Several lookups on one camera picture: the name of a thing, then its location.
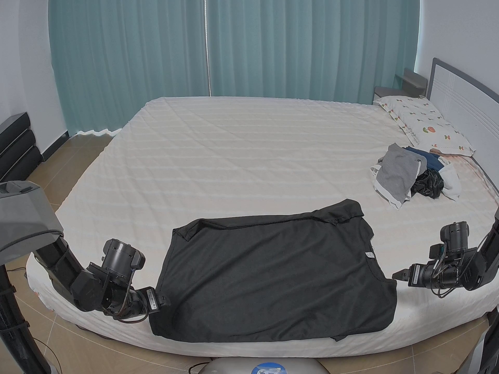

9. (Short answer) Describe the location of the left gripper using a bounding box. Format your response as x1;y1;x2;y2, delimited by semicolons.
130;287;172;315

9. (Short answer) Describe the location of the grey bedside table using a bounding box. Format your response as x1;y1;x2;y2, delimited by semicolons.
373;68;429;102

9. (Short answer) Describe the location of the white printed pillow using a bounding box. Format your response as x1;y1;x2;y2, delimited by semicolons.
377;95;477;157

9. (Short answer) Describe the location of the black shiny garment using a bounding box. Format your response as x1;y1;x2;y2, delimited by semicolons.
410;169;444;199

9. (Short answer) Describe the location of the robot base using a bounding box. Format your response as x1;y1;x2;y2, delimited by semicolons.
199;358;326;374

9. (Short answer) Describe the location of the black chest of drawers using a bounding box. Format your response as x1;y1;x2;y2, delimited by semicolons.
0;111;43;182

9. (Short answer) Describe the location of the white garment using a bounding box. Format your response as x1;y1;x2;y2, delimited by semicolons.
438;160;462;202

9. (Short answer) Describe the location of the grey garment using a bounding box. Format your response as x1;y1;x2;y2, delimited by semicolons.
370;143;429;210

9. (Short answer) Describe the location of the bed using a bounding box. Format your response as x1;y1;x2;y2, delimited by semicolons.
25;58;499;359

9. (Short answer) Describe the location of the blue-green curtain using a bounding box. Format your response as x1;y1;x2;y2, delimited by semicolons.
205;0;421;104
48;0;211;136

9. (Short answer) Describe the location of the black T-shirt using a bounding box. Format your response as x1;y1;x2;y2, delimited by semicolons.
149;198;398;343

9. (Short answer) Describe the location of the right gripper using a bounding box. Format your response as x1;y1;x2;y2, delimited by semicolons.
407;263;438;288

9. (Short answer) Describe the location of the dark blue garment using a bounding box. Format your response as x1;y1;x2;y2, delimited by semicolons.
403;146;445;172

